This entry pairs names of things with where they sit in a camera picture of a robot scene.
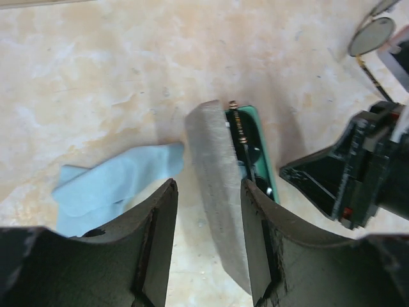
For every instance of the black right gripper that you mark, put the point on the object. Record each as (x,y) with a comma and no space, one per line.
(365,170)

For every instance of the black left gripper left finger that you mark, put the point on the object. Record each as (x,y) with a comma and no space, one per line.
(124,262)

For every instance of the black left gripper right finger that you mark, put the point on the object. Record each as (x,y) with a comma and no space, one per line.
(294,263)

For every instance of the light blue cleaning cloth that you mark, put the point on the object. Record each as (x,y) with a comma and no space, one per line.
(90,197)

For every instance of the grey glasses case green lining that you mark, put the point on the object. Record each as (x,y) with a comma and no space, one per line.
(226,207)

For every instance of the black frame eyeglasses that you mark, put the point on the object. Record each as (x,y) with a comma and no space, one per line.
(248,148)

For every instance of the thin metal frame sunglasses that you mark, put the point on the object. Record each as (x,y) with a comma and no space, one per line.
(372,33)

